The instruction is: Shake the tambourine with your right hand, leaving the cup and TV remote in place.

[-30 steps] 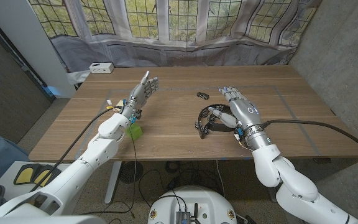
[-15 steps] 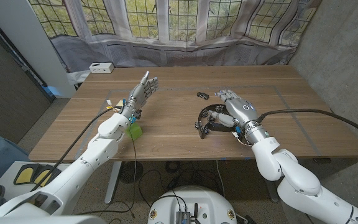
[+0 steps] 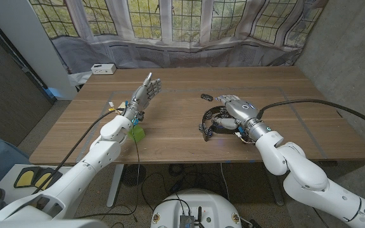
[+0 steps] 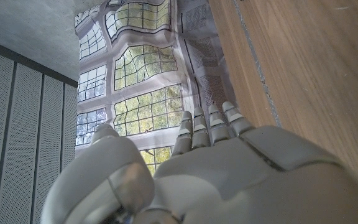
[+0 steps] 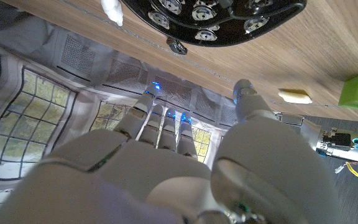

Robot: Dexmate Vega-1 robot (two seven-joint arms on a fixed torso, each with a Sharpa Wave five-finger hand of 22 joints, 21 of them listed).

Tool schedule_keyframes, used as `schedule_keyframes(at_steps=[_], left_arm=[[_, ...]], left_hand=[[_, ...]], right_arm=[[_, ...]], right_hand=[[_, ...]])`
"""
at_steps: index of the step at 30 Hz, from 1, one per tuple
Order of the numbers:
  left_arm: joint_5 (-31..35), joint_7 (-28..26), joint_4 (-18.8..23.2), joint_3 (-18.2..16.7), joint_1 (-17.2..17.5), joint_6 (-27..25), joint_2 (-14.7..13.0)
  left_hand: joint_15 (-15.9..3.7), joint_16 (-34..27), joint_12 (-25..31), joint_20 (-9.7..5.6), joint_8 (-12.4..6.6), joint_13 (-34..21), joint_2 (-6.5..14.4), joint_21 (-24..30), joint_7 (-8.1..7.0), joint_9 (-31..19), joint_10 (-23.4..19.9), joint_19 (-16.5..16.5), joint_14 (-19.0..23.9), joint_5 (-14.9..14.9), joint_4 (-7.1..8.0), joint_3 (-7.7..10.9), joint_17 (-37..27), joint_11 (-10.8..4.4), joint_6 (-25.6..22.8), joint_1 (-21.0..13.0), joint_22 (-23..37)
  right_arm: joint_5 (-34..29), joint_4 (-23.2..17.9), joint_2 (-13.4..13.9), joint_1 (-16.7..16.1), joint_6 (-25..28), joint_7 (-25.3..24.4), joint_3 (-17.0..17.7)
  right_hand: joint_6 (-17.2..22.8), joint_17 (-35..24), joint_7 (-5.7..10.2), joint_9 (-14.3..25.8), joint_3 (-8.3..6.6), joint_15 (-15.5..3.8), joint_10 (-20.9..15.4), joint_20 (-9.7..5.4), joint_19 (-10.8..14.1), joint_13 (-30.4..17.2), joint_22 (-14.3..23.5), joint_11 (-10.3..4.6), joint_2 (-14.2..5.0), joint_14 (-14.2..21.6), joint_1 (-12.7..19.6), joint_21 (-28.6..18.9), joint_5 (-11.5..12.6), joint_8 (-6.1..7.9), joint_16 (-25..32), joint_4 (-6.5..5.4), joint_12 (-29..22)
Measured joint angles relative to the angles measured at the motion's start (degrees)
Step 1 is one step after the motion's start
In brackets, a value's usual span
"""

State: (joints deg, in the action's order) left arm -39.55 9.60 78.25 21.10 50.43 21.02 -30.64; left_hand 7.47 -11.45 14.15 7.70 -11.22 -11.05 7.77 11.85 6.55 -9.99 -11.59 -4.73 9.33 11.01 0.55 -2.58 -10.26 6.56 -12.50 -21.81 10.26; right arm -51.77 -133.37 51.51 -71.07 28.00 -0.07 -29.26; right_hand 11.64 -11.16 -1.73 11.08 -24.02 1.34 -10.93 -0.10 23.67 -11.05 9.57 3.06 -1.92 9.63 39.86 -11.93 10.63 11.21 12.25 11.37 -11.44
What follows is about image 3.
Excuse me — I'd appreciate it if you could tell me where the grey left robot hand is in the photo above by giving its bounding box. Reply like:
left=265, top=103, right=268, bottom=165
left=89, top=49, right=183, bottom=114
left=125, top=72, right=163, bottom=121

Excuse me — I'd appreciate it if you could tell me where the yellow black foot pedal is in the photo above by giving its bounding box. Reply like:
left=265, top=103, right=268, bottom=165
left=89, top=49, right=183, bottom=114
left=13, top=167, right=42, bottom=189
left=34, top=170, right=63, bottom=191

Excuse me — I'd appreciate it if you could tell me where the black half-moon tambourine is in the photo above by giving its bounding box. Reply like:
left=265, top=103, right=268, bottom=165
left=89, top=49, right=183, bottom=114
left=198, top=105, right=253, bottom=144

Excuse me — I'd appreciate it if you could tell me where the white power strip box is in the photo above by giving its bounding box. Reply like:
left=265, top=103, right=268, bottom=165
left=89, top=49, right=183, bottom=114
left=91, top=63, right=117, bottom=75

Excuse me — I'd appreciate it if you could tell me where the thin black wire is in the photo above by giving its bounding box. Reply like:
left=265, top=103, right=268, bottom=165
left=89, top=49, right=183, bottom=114
left=74, top=126, right=141, bottom=221

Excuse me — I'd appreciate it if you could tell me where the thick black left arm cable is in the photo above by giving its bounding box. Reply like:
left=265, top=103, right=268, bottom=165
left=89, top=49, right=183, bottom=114
left=30, top=108, right=124, bottom=195

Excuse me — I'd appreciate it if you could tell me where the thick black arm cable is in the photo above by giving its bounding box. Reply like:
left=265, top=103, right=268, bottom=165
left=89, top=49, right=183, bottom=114
left=257, top=98, right=365, bottom=133
left=30, top=108, right=124, bottom=195

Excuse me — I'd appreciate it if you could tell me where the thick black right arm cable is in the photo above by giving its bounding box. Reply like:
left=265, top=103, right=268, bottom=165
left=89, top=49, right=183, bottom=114
left=257, top=98, right=365, bottom=133

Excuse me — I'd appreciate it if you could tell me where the black floor cable bundle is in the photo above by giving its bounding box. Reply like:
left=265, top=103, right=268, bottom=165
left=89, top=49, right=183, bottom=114
left=141, top=163, right=231, bottom=210

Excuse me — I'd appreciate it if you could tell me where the white robot torso base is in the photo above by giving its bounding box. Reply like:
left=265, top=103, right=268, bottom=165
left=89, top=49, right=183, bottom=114
left=150, top=189, right=243, bottom=228

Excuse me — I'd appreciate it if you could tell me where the round black floor fan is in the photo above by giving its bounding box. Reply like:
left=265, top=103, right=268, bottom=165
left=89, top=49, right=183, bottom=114
left=121, top=163, right=147, bottom=187

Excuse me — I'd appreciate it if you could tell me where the white pillar panel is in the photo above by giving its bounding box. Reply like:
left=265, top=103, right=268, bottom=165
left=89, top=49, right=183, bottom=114
left=0, top=0, right=78, bottom=101

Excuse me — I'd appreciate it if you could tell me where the white table leg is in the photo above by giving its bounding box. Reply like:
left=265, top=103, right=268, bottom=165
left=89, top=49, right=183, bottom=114
left=106, top=163, right=126, bottom=208

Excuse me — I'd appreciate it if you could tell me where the small grey electronics box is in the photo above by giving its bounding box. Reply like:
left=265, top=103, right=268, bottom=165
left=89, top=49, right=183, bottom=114
left=179, top=214, right=195, bottom=228

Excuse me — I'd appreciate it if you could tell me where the printed window backdrop cloth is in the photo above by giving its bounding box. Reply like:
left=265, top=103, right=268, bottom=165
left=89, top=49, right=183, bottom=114
left=29, top=0, right=330, bottom=87

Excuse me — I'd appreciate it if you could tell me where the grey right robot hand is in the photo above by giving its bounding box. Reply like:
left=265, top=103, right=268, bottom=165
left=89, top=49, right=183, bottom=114
left=215, top=94, right=260, bottom=130

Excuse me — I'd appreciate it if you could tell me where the white low platform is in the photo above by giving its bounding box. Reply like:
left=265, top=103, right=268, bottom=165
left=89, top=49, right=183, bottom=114
left=0, top=163, right=90, bottom=219

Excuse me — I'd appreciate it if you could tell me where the blue grey fabric seat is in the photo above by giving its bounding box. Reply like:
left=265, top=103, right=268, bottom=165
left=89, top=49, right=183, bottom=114
left=0, top=136, right=31, bottom=191

